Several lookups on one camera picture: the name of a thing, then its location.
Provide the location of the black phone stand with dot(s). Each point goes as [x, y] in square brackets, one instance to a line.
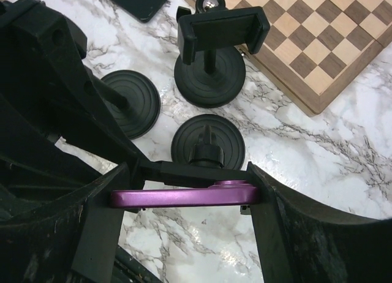
[204, 150]
[134, 105]
[209, 71]

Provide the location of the black phone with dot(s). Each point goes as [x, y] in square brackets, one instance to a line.
[141, 10]

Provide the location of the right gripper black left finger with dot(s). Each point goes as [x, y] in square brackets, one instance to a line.
[71, 239]

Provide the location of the red-edged phone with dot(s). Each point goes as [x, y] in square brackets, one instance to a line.
[221, 193]

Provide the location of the wooden chessboard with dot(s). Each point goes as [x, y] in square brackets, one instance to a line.
[315, 48]

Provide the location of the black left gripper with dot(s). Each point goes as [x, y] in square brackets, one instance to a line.
[45, 80]

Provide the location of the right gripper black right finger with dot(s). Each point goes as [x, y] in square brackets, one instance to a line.
[302, 240]

